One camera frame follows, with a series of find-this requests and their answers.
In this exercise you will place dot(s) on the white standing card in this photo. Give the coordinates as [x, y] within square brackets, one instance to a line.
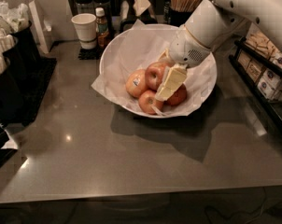
[42, 27]

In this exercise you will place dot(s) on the black front cutlery container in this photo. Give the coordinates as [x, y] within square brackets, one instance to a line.
[10, 96]

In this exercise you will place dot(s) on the white paper liner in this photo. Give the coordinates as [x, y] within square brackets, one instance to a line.
[138, 47]

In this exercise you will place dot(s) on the small black coaster mat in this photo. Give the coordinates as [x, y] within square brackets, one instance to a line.
[90, 54]

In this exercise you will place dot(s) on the black rubber mat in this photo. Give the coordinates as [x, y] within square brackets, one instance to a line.
[34, 90]

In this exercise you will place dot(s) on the black cup of stir sticks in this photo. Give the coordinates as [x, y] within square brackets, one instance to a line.
[180, 10]

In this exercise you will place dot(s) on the black container with white packets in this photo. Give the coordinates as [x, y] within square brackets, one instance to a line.
[15, 21]

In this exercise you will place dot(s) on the small amber sauce bottle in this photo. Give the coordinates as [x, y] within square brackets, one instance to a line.
[103, 34]

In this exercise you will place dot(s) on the black container with white cutlery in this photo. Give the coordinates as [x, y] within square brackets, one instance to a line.
[9, 49]

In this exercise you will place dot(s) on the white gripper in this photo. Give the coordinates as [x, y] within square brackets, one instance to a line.
[187, 49]

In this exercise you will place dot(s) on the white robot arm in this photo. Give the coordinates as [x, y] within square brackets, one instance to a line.
[212, 20]

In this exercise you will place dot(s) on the left yellow-red apple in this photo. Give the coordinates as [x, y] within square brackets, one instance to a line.
[136, 83]

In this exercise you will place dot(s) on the white bowl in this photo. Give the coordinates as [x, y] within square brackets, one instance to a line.
[197, 81]

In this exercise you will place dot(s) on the white paper cup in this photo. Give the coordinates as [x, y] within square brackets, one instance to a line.
[85, 26]

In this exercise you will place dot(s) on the black napkin holder with napkins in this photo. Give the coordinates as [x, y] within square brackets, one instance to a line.
[133, 10]

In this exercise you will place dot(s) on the red apple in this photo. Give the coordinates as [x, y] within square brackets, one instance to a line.
[178, 97]
[154, 74]
[148, 103]

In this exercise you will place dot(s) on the black condiment rack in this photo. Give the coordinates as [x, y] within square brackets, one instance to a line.
[259, 63]

